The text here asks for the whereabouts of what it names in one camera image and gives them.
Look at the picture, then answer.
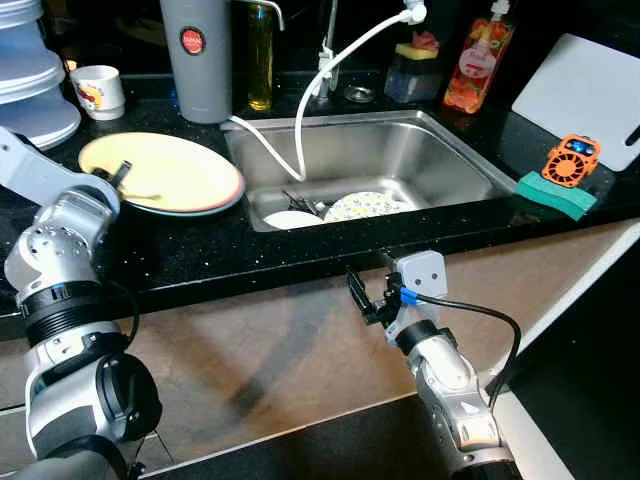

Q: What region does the dark metal cutlery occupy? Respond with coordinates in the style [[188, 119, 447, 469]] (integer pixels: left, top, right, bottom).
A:
[[280, 190, 326, 216]]

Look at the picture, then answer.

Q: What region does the white cutting board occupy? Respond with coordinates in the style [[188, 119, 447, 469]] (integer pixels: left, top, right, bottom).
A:
[[511, 33, 640, 173]]

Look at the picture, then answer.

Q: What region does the stainless steel sink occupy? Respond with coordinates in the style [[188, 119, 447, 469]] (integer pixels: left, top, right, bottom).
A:
[[222, 110, 518, 233]]

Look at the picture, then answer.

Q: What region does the small orange fan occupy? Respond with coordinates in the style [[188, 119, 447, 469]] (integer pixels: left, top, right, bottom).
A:
[[543, 134, 601, 189]]

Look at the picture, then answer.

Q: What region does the small white bowl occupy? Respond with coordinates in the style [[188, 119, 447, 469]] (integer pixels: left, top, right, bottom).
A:
[[262, 210, 323, 231]]

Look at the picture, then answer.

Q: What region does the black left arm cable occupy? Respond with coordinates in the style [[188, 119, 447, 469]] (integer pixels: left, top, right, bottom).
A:
[[100, 280, 141, 346]]

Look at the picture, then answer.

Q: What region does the pale blue plastic bowl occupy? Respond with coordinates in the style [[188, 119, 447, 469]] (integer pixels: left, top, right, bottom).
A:
[[0, 92, 83, 151], [0, 0, 46, 29], [0, 22, 66, 101]]

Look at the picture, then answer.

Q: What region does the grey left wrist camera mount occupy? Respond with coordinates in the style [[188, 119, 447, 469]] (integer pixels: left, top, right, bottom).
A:
[[0, 125, 121, 206]]

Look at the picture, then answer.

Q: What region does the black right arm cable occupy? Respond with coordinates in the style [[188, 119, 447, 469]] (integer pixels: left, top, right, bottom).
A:
[[400, 290, 523, 401]]

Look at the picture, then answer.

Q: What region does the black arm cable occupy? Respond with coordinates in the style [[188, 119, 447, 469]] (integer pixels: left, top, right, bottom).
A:
[[100, 280, 141, 346], [400, 290, 523, 401]]

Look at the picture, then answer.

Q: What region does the floral patterned plate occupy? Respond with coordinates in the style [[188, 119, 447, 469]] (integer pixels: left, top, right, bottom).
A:
[[322, 191, 411, 223]]

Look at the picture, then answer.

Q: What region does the dark sponge holder container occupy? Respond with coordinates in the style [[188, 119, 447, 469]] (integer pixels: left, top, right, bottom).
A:
[[385, 50, 441, 104]]

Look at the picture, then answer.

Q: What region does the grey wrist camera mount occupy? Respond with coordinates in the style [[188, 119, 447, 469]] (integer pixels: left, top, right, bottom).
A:
[[385, 250, 448, 341], [0, 125, 121, 206]]

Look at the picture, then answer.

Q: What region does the yellow oil bottle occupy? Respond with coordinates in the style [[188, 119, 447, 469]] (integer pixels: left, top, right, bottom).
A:
[[246, 0, 286, 112]]

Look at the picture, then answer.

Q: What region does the white cabinet edge panel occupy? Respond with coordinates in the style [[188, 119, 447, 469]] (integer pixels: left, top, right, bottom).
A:
[[515, 222, 640, 356]]

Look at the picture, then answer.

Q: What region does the red dish soap bottle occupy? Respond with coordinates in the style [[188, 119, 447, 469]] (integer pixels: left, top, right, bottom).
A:
[[443, 0, 516, 114]]

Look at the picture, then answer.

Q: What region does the metal faucet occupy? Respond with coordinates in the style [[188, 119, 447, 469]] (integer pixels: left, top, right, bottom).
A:
[[318, 0, 341, 96]]

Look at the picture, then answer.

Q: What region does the brown cabinet front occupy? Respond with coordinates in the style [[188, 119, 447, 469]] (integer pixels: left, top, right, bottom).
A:
[[0, 222, 640, 476]]

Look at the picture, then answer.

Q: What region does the yellow round plate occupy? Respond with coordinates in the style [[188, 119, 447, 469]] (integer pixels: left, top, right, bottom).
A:
[[78, 131, 246, 217]]

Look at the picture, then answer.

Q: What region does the white flexible hose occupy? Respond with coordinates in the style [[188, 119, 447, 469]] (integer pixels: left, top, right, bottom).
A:
[[228, 3, 428, 183]]

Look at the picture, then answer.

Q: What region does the yellow sponge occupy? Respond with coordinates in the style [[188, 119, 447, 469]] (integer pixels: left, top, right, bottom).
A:
[[395, 42, 439, 59]]

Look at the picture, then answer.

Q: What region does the white printed mug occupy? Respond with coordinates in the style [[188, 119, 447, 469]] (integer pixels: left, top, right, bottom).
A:
[[69, 65, 126, 121]]

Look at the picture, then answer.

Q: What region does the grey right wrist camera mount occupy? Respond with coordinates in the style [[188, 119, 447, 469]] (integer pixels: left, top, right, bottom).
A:
[[385, 250, 448, 341]]

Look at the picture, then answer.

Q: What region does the grey thermos red label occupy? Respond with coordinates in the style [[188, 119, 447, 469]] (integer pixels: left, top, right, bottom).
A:
[[160, 0, 234, 125]]

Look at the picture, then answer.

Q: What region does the green sponge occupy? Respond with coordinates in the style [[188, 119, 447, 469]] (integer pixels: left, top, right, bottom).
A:
[[515, 170, 598, 221]]

